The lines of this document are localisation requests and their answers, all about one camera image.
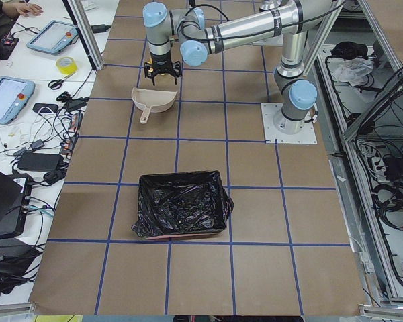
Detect black bag lined bin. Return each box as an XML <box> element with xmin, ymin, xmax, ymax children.
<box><xmin>132</xmin><ymin>170</ymin><xmax>234</xmax><ymax>239</ymax></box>

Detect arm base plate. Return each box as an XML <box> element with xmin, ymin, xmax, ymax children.
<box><xmin>261</xmin><ymin>103</ymin><xmax>317</xmax><ymax>144</ymax></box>

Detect person's hand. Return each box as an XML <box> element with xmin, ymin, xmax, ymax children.
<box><xmin>14</xmin><ymin>3</ymin><xmax>44</xmax><ymax>17</ymax></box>

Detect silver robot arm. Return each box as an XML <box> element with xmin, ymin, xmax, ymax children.
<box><xmin>142</xmin><ymin>1</ymin><xmax>341</xmax><ymax>122</ymax></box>

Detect aluminium frame post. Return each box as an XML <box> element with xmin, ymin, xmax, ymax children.
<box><xmin>62</xmin><ymin>0</ymin><xmax>104</xmax><ymax>71</ymax></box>

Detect black power adapter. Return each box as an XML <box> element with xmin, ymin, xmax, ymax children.
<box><xmin>17</xmin><ymin>153</ymin><xmax>64</xmax><ymax>172</ymax></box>

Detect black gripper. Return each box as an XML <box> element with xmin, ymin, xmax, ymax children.
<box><xmin>144</xmin><ymin>53</ymin><xmax>181</xmax><ymax>86</ymax></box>

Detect upper blue teach pendant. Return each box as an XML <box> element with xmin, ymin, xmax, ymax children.
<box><xmin>26</xmin><ymin>20</ymin><xmax>78</xmax><ymax>55</ymax></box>

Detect black handled scissors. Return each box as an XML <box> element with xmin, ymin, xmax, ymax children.
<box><xmin>48</xmin><ymin>73</ymin><xmax>73</xmax><ymax>91</ymax></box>

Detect lower blue teach pendant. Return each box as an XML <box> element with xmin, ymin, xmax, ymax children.
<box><xmin>0</xmin><ymin>76</ymin><xmax>36</xmax><ymax>125</ymax></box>

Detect blue teach pendant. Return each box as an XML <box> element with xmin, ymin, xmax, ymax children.
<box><xmin>26</xmin><ymin>20</ymin><xmax>78</xmax><ymax>55</ymax></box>
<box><xmin>0</xmin><ymin>76</ymin><xmax>36</xmax><ymax>125</ymax></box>

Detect yellow tape roll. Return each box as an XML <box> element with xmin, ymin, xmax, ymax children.
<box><xmin>56</xmin><ymin>56</ymin><xmax>78</xmax><ymax>75</ymax></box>

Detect beige plastic dustpan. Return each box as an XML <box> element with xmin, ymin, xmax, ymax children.
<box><xmin>131</xmin><ymin>87</ymin><xmax>177</xmax><ymax>124</ymax></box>

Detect white crumpled cloth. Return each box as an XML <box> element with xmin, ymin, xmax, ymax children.
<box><xmin>332</xmin><ymin>58</ymin><xmax>373</xmax><ymax>86</ymax></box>

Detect black coiled cables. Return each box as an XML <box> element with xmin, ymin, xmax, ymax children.
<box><xmin>372</xmin><ymin>182</ymin><xmax>403</xmax><ymax>232</ymax></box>

